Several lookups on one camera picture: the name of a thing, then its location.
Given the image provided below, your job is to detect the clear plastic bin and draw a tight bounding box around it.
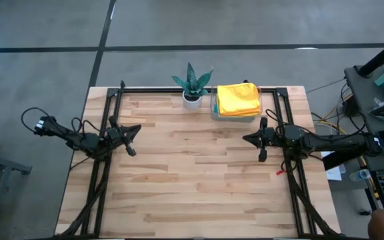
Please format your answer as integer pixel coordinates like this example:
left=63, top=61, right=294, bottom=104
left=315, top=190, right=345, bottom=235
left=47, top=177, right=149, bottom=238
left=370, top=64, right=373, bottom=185
left=210, top=85, right=263, bottom=123

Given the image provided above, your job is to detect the yellow microfiber towel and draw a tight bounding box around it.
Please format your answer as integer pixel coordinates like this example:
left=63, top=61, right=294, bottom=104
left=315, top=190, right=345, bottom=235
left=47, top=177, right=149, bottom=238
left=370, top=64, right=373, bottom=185
left=216, top=82, right=262, bottom=117

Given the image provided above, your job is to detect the white paper sheet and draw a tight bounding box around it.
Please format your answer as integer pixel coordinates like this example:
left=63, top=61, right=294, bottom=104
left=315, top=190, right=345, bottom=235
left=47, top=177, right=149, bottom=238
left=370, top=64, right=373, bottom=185
left=320, top=151, right=347, bottom=182

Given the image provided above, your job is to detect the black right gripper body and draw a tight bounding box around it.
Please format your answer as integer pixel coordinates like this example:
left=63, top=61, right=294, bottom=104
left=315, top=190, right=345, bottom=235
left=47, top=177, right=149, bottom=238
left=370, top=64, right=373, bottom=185
left=258, top=116, right=281, bottom=163

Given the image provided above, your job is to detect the clear plastic water bottle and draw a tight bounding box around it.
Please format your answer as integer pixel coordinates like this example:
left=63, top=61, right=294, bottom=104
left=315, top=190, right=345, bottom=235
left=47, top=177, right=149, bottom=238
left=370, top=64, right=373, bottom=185
left=349, top=168, right=373, bottom=183

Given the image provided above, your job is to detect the black aluminium rig frame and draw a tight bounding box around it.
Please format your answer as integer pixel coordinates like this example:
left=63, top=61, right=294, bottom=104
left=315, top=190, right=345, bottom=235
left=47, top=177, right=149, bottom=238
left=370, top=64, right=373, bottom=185
left=54, top=79, right=343, bottom=240

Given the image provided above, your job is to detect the person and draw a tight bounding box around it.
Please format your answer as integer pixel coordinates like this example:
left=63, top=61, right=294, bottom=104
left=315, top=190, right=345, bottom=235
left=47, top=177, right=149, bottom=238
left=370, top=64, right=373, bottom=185
left=367, top=209, right=384, bottom=240

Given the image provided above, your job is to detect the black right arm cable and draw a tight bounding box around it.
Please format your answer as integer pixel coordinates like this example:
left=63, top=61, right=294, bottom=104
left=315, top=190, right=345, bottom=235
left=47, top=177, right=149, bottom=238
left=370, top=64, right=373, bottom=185
left=265, top=108, right=291, bottom=129

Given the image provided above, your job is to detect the snake plant in white pot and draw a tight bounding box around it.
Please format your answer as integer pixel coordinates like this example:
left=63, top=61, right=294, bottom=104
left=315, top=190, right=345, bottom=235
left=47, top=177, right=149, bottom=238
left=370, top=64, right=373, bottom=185
left=171, top=61, right=214, bottom=111

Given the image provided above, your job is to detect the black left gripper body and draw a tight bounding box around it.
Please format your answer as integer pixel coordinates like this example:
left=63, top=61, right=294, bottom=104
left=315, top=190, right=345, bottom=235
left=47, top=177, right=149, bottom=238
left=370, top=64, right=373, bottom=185
left=107, top=115, right=138, bottom=157

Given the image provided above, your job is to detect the orange microfiber towel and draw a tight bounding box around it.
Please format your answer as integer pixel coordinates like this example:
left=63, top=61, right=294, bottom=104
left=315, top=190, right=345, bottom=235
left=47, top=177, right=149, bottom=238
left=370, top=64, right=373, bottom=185
left=217, top=109, right=262, bottom=117

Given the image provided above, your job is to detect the black slanted pole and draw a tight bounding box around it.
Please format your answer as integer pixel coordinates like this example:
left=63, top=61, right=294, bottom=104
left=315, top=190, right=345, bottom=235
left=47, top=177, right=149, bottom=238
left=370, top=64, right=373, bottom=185
left=357, top=32, right=384, bottom=78

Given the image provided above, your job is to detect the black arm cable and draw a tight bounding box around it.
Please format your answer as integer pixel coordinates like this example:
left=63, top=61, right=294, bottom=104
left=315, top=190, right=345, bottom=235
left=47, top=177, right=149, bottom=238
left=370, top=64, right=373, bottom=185
left=21, top=107, right=51, bottom=134
left=265, top=108, right=291, bottom=129

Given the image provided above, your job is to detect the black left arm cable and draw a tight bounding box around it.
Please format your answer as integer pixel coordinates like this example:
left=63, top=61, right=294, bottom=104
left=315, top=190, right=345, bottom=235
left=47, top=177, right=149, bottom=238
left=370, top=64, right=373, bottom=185
left=21, top=107, right=51, bottom=134

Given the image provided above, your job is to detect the black slanted beam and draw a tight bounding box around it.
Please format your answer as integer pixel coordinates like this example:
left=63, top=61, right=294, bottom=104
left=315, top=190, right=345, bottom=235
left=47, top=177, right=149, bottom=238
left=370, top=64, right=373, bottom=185
left=321, top=149, right=366, bottom=171

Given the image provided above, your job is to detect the dark grey floor stand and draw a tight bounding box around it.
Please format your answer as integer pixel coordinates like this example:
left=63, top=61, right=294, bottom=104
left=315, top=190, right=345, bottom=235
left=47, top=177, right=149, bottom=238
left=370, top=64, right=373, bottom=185
left=0, top=132, right=33, bottom=176

